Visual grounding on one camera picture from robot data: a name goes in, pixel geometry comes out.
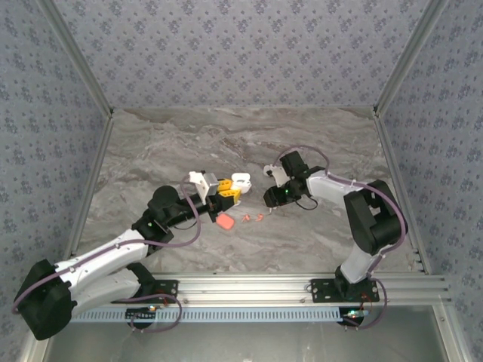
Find white earbud charging case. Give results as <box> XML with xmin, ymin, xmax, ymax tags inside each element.
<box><xmin>230</xmin><ymin>172</ymin><xmax>254</xmax><ymax>195</ymax></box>

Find small black controller board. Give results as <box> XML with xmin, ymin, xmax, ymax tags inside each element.
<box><xmin>340</xmin><ymin>308</ymin><xmax>370</xmax><ymax>327</ymax></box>
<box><xmin>125</xmin><ymin>305</ymin><xmax>158</xmax><ymax>322</ymax></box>

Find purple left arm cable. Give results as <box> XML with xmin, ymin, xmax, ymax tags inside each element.
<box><xmin>11</xmin><ymin>173</ymin><xmax>202</xmax><ymax>314</ymax></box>

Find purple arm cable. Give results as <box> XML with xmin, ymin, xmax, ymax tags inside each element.
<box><xmin>272</xmin><ymin>145</ymin><xmax>409</xmax><ymax>281</ymax></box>
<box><xmin>11</xmin><ymin>173</ymin><xmax>202</xmax><ymax>314</ymax></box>

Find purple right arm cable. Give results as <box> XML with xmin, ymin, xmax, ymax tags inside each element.
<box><xmin>272</xmin><ymin>145</ymin><xmax>409</xmax><ymax>281</ymax></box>

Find aluminium frame side rail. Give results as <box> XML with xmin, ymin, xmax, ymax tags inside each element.
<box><xmin>69</xmin><ymin>112</ymin><xmax>115</xmax><ymax>259</ymax></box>
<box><xmin>372</xmin><ymin>109</ymin><xmax>432</xmax><ymax>275</ymax></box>

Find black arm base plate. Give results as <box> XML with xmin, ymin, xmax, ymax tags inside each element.
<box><xmin>309</xmin><ymin>278</ymin><xmax>380</xmax><ymax>305</ymax></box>
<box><xmin>109</xmin><ymin>278</ymin><xmax>180</xmax><ymax>305</ymax></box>

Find aluminium mounting rail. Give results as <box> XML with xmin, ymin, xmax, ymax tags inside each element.
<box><xmin>150</xmin><ymin>273</ymin><xmax>452</xmax><ymax>307</ymax></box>

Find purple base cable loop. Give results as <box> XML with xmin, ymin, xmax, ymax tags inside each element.
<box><xmin>112</xmin><ymin>291</ymin><xmax>184</xmax><ymax>333</ymax></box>
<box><xmin>341</xmin><ymin>278</ymin><xmax>390</xmax><ymax>331</ymax></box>

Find white slotted cable duct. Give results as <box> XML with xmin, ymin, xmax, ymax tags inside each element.
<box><xmin>70</xmin><ymin>306</ymin><xmax>349</xmax><ymax>324</ymax></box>

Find aluminium frame post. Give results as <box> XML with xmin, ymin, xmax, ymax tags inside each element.
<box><xmin>36</xmin><ymin>0</ymin><xmax>115</xmax><ymax>118</ymax></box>
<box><xmin>372</xmin><ymin>0</ymin><xmax>451</xmax><ymax>115</ymax></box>

